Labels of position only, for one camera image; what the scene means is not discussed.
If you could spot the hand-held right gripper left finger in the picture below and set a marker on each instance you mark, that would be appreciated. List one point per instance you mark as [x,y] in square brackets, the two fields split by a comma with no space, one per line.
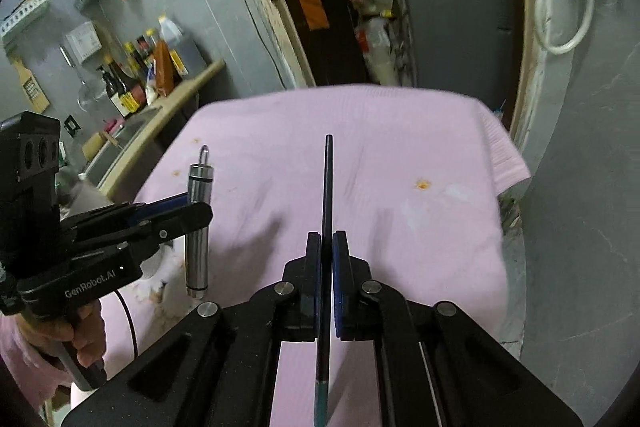
[312,297]

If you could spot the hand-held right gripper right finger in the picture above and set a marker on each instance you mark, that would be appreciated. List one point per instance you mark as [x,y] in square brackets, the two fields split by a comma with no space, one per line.
[342,302]

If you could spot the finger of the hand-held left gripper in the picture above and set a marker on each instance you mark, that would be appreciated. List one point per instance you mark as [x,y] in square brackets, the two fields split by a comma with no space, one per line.
[185,216]
[160,207]

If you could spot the steel cylindrical tool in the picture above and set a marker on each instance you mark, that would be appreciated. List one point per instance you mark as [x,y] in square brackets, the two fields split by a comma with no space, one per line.
[199,217]

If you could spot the black chopstick teal end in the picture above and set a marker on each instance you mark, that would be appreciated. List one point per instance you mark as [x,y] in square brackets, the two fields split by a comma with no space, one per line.
[326,187]

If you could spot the person's left forearm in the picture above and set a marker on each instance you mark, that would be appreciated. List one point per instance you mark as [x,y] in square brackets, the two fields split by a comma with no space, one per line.
[25,372]

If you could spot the person's left hand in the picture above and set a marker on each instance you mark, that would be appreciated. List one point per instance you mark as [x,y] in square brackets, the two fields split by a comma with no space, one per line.
[87,332]

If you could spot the steel sink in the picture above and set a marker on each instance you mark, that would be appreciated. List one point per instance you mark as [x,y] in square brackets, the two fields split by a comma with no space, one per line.
[125,142]

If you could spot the beige countertop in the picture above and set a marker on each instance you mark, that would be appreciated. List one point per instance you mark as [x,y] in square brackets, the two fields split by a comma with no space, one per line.
[190,89]

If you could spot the row of sauce bottles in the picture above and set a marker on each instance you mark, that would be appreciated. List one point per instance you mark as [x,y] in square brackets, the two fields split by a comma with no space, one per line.
[125,82]

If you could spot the wooden grater board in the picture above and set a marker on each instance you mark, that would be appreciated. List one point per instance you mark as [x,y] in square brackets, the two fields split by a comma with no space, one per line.
[31,87]

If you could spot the brown sauce pouch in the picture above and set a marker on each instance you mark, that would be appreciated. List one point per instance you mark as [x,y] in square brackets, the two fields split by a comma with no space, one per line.
[162,72]

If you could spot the pink floral tablecloth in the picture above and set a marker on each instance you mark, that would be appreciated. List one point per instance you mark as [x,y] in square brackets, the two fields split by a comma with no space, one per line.
[400,142]

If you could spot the orange sheet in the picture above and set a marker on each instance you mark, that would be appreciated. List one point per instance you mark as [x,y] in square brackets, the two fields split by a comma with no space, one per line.
[312,9]

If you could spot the clear plastic floor bag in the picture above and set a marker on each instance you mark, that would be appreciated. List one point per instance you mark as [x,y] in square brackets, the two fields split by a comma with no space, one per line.
[377,47]

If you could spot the grey cabinet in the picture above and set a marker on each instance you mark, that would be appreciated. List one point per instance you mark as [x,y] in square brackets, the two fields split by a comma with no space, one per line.
[460,32]

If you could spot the white wall box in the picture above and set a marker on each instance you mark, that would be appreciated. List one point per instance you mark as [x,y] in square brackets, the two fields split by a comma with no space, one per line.
[84,39]

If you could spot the white wall rack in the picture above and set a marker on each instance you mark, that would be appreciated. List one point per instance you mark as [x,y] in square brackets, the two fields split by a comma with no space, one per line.
[25,14]

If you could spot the wooden door frame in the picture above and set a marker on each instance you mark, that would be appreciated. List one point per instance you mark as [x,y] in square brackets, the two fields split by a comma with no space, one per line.
[270,7]

